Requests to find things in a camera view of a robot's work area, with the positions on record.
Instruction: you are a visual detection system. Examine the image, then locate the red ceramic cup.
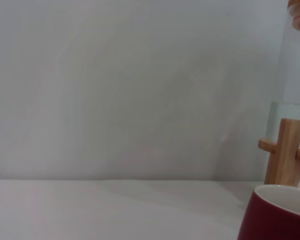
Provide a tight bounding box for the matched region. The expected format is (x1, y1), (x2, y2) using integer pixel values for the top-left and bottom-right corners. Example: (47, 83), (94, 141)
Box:
(236, 184), (300, 240)

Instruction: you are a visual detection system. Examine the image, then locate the wooden dispenser stand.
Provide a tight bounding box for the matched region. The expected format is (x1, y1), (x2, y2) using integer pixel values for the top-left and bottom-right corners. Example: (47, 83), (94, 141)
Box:
(257, 118), (300, 187)

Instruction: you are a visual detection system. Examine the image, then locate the glass water dispenser jar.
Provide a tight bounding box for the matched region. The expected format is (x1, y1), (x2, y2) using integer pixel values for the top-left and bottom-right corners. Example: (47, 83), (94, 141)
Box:
(264, 0), (300, 186)

